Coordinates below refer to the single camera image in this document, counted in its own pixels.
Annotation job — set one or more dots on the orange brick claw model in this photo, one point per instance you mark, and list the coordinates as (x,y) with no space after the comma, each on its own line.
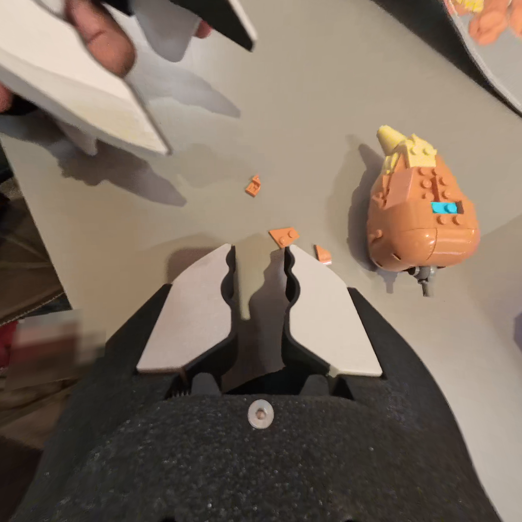
(420,228)

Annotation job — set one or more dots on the orange square tile brick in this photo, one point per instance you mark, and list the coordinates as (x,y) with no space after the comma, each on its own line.
(254,186)

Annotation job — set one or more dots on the grey desk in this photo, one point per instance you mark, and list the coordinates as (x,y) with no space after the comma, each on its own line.
(306,102)

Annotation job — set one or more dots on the grey instruction booklet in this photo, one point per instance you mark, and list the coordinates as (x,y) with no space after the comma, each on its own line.
(493,53)

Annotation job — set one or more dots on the person's left hand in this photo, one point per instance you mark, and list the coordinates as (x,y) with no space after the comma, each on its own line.
(102,40)

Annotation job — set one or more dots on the orange wedge plate brick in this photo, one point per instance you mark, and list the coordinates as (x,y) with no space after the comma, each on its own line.
(284,236)

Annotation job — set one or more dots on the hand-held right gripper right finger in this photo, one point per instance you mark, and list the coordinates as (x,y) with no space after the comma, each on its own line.
(334,322)

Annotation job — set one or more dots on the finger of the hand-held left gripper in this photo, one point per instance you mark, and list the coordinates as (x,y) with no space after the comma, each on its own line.
(61,85)
(228,24)

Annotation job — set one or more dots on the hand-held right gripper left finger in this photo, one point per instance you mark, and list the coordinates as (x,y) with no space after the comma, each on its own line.
(187,318)

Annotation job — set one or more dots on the small orange slope brick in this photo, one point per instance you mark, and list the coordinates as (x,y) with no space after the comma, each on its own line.
(323,255)

